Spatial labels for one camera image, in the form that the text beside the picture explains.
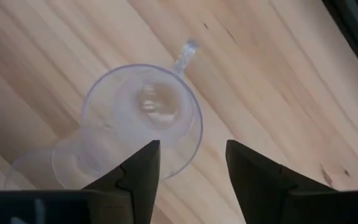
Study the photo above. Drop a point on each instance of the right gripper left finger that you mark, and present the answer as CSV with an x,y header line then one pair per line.
x,y
141,180

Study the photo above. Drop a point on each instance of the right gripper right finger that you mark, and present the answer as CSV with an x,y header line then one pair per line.
x,y
253,186

